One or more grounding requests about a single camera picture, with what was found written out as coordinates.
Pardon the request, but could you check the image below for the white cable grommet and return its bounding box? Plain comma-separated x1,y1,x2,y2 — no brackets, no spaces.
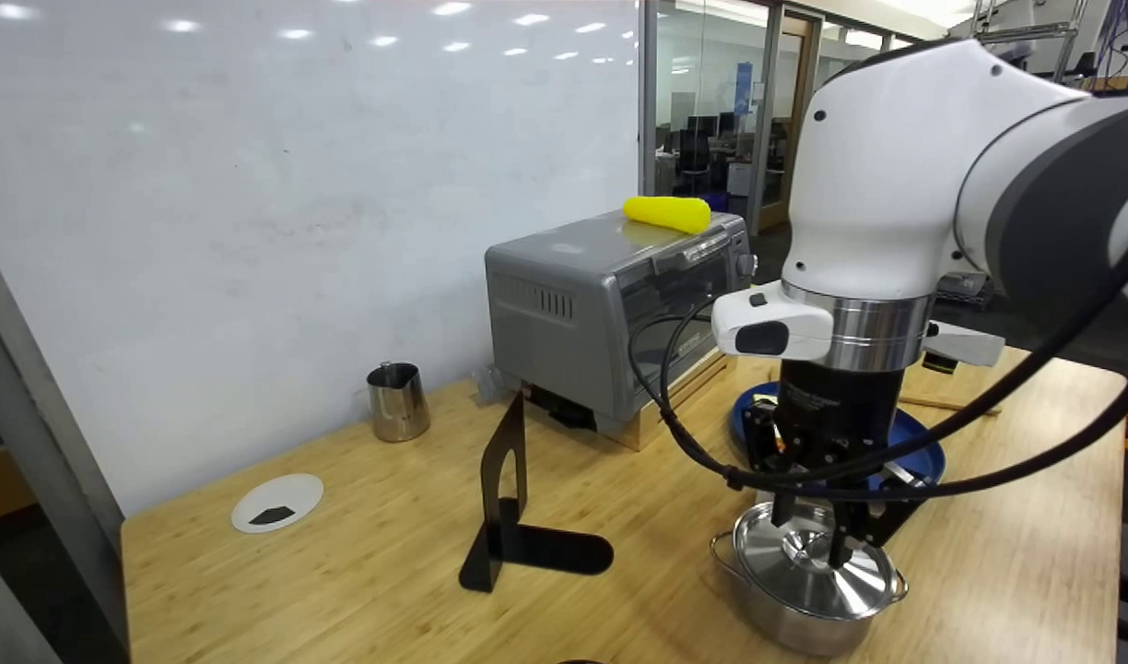
230,473,327,539

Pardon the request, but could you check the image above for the grey toaster oven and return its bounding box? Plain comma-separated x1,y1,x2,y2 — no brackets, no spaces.
484,212,762,440

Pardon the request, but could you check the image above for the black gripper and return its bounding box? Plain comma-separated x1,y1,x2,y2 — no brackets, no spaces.
747,363,927,574

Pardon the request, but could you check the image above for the blue round plate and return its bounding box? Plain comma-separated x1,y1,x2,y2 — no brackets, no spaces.
727,379,946,496

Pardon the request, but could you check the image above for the wooden slatted riser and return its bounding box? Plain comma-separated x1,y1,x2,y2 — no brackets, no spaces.
613,347,741,454

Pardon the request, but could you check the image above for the white and blue wrist mount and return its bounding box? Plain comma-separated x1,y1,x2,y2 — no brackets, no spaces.
709,277,1005,372

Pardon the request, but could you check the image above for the black metal bookend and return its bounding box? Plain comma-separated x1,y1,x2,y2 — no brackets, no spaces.
455,387,616,598

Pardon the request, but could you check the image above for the steel pot with handles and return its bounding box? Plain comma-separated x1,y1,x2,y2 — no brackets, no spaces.
709,529,914,662

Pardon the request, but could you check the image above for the metal cup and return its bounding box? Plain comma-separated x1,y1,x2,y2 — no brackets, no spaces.
365,363,434,446

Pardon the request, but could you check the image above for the yellow plastic corn cob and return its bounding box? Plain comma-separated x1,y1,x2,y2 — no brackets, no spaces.
621,191,714,235

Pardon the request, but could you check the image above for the steel pot lid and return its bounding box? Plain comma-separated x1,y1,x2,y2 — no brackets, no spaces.
721,496,912,628

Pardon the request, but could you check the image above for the grey metal frame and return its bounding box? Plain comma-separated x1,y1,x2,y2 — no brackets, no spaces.
0,226,133,664

